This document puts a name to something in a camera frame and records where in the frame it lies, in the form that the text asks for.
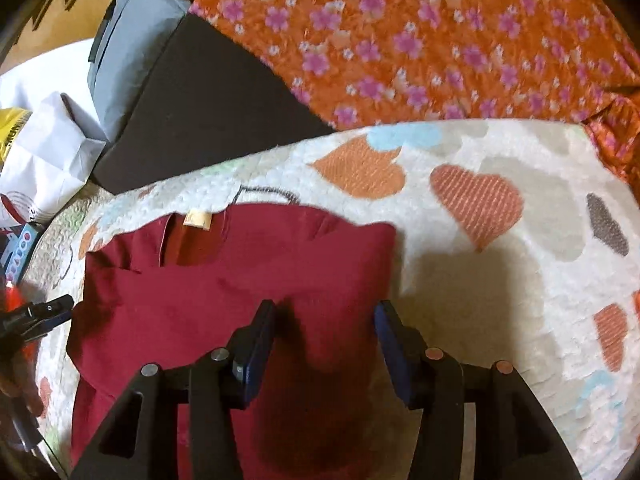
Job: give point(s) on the white heart-print blanket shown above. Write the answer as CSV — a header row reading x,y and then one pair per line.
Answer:
x,y
500,270

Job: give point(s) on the yellow plastic bag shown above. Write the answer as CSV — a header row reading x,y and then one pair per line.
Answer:
x,y
12,127

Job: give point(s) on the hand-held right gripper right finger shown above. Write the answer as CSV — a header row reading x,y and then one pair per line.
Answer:
x,y
395,350

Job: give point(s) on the dark brown cushion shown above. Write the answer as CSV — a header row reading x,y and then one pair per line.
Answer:
x,y
200,110

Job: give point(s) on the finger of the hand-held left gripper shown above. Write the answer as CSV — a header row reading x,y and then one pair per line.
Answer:
x,y
52,312

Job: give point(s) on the dark red shirt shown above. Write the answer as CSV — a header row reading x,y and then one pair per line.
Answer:
x,y
240,305

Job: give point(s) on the grey pillow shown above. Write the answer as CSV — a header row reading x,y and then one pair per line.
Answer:
x,y
132,45

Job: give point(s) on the orange floral quilt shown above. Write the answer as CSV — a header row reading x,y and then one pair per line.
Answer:
x,y
425,35

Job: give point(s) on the blue dotted box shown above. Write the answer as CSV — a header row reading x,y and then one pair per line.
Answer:
x,y
20,252

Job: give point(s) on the white paper bag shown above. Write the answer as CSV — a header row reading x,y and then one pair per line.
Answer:
x,y
45,160

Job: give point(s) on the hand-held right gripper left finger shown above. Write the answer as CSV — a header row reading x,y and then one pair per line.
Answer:
x,y
257,345

